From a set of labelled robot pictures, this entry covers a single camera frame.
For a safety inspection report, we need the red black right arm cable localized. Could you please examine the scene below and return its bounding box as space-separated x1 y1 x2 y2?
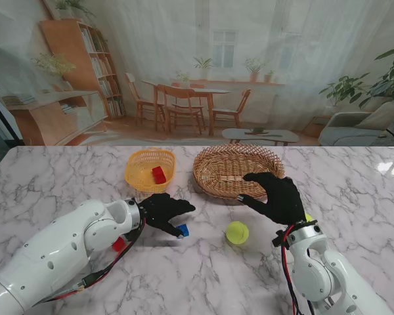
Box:
272 228 316 315

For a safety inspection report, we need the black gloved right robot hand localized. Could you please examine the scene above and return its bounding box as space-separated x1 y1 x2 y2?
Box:
236 172 307 227

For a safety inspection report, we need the oval wicker basket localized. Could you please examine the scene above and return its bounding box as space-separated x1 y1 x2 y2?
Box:
192 142 286 201

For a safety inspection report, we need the red black left arm cable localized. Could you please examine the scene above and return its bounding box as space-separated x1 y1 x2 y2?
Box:
35 222 147 305

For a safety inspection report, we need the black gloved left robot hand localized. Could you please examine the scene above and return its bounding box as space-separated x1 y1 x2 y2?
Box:
138 192 197 238

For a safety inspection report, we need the black backdrop stand pole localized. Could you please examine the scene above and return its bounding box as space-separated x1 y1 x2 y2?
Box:
0 88 24 145

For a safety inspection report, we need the dining room print backdrop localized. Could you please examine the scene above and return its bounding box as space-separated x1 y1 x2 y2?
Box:
0 0 394 147

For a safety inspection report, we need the yellow plastic mesh basket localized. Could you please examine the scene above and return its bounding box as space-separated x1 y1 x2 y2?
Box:
124 148 177 194

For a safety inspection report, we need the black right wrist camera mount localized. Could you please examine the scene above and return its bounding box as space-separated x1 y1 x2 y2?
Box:
271 229 286 249

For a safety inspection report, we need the red black arm cable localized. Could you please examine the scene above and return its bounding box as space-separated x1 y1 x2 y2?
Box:
35 222 147 305
272 228 316 315

